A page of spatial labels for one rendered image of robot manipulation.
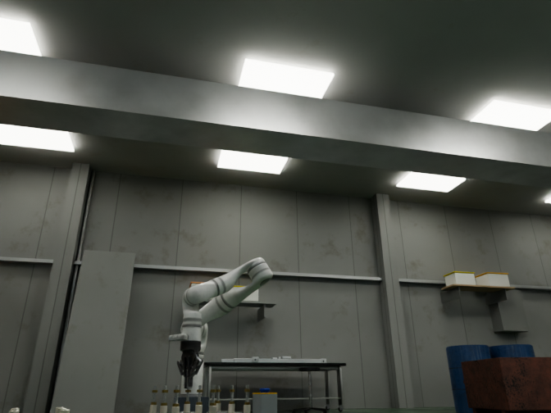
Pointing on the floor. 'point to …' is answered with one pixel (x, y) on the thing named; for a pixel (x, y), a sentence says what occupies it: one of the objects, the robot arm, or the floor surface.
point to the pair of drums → (461, 353)
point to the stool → (310, 390)
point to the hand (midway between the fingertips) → (188, 383)
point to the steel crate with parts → (508, 384)
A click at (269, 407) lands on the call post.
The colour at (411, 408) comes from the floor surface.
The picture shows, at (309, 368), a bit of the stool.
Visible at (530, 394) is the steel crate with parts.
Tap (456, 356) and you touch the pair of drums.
